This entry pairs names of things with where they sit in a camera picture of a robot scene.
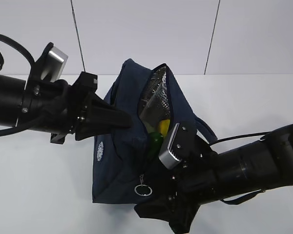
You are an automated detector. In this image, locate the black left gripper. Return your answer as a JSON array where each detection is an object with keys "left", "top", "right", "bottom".
[{"left": 21, "top": 72, "right": 132, "bottom": 144}]

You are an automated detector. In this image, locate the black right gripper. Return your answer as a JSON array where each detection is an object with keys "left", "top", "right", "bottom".
[{"left": 134, "top": 146, "right": 224, "bottom": 234}]

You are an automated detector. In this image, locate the dark navy lunch bag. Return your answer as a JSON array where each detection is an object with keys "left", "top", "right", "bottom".
[{"left": 92, "top": 59, "right": 217, "bottom": 204}]

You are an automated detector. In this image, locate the green cucumber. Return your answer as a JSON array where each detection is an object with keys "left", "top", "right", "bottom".
[{"left": 147, "top": 132, "right": 164, "bottom": 159}]

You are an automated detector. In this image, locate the yellow lemon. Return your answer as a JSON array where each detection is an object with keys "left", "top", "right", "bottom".
[{"left": 158, "top": 119, "right": 170, "bottom": 137}]

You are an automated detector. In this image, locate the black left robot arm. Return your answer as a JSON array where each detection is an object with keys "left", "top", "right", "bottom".
[{"left": 0, "top": 72, "right": 132, "bottom": 144}]

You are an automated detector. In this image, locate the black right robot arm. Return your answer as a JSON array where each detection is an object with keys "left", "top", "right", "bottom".
[{"left": 134, "top": 122, "right": 293, "bottom": 234}]

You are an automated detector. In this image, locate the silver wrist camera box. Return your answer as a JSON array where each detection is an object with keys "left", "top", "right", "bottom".
[{"left": 158, "top": 121, "right": 197, "bottom": 170}]

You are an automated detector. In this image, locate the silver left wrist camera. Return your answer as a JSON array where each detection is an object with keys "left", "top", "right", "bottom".
[{"left": 31, "top": 42, "right": 68, "bottom": 82}]

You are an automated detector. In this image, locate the black left camera cable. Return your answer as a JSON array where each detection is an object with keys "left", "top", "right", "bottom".
[{"left": 0, "top": 34, "right": 36, "bottom": 73}]

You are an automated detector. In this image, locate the black camera cable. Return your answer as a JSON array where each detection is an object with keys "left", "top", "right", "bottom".
[
  {"left": 0, "top": 34, "right": 36, "bottom": 73},
  {"left": 209, "top": 131, "right": 272, "bottom": 147}
]

